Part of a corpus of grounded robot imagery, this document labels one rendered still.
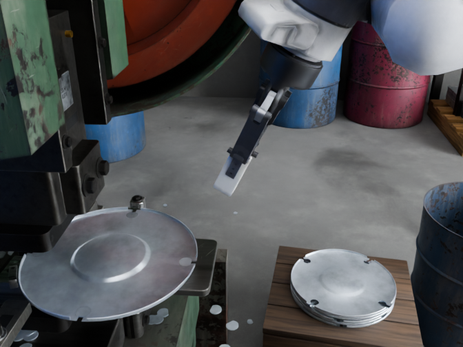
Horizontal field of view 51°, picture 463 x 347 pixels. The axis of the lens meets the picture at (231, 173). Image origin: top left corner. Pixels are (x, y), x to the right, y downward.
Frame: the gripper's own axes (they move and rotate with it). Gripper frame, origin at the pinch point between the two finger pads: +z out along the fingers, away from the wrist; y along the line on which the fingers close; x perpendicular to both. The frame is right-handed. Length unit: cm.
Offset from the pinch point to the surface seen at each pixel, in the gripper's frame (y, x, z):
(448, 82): 357, -98, 40
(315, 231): 135, -40, 87
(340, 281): 52, -38, 44
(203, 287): -5.2, -4.8, 17.5
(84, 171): -5.9, 18.9, 8.9
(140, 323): -5.9, 1.3, 31.4
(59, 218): -10.5, 18.3, 15.0
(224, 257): 23.5, -6.1, 34.5
